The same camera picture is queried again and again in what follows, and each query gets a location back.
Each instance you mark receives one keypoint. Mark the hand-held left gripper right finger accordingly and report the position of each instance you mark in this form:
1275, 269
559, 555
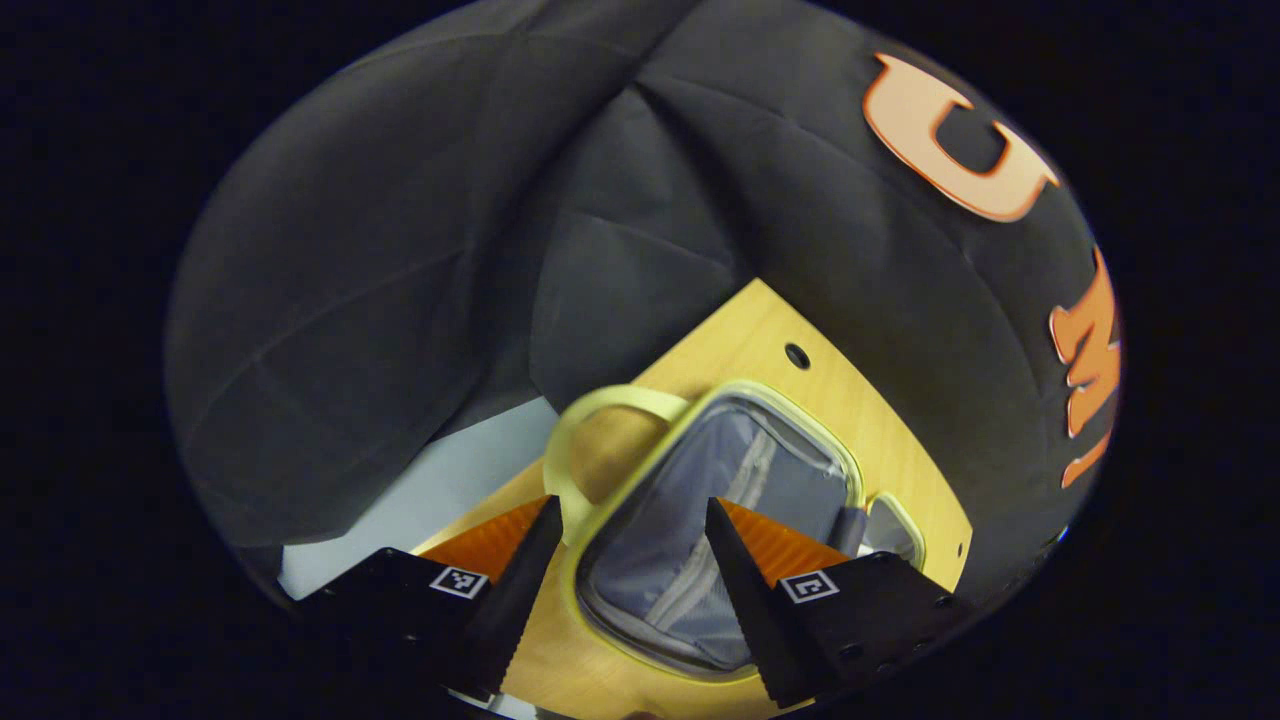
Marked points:
755, 600

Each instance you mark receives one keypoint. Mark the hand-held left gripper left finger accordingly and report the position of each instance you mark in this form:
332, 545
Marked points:
515, 600

